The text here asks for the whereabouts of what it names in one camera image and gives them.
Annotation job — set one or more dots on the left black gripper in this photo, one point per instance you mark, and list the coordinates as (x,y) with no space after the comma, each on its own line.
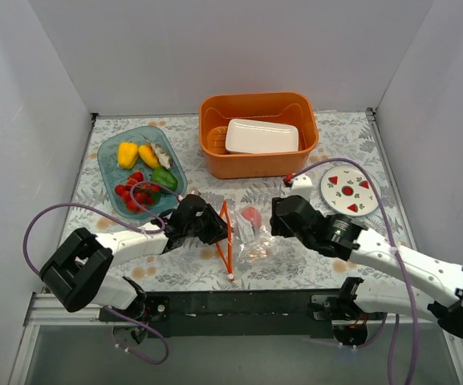
(209,224)

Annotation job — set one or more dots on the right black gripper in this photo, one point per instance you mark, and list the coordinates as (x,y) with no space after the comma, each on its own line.
(281,216)

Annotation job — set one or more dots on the clear zip top bag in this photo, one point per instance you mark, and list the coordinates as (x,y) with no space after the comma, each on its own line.
(244,246)

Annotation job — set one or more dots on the green fake bell pepper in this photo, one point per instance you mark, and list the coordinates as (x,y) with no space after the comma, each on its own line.
(164,177)

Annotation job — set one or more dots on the red fake strawberries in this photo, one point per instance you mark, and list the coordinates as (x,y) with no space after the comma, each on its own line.
(136,195)

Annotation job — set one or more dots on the orange yellow fake mango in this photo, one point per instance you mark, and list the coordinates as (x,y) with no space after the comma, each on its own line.
(148,156)

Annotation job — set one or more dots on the yellow fake bell pepper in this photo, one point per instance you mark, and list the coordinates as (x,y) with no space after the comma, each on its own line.
(127,154)

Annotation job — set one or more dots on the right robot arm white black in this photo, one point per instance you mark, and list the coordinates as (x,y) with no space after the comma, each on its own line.
(434,288)

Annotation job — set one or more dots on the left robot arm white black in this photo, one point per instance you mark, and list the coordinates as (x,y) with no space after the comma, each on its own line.
(77,272)

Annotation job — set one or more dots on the pink fake peach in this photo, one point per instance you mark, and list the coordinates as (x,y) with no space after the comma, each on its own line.
(253,216)

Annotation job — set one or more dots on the watermelon pattern round plate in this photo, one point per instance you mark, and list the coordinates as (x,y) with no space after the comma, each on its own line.
(348,191)

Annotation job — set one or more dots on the teal transparent plastic tray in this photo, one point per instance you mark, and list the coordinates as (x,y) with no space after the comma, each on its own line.
(112,174)

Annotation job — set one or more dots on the floral table mat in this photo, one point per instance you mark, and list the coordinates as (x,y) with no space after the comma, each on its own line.
(282,265)

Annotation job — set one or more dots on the orange plastic bin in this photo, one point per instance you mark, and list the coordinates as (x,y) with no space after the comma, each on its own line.
(276,107)

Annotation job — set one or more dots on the white rectangular tray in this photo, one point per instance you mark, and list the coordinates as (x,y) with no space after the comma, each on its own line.
(260,137)

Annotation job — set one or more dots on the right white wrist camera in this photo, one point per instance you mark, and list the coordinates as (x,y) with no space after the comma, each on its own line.
(300,185)

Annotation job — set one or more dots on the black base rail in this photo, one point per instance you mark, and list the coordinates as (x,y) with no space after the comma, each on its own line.
(251,312)

